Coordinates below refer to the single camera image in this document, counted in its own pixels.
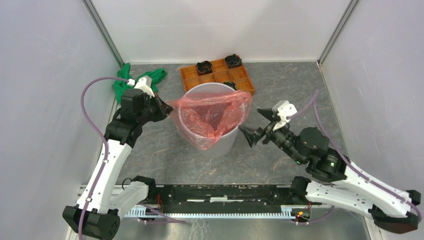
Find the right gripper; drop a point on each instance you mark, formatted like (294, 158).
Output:
(252, 135)

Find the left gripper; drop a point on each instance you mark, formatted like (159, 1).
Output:
(163, 108)

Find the grey trash bin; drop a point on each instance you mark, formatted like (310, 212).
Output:
(224, 145)

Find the red plastic trash bag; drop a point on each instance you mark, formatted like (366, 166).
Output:
(203, 118)

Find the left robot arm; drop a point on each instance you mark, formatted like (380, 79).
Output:
(112, 159)

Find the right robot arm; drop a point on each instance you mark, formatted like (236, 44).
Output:
(335, 180)

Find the green cloth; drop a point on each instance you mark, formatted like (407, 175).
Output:
(120, 86)

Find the orange compartment tray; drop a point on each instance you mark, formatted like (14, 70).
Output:
(220, 74)

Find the rolled black belt left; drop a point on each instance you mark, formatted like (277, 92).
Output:
(204, 68)

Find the rolled black belt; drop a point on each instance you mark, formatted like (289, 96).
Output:
(233, 61)
(204, 68)

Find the rolled black belt right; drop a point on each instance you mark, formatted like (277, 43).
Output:
(233, 61)

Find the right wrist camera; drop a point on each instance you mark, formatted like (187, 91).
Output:
(282, 111)

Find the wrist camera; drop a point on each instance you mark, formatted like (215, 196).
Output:
(144, 84)
(282, 111)

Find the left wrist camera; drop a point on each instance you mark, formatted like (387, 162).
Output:
(144, 84)

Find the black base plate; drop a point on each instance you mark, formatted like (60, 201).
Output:
(223, 199)

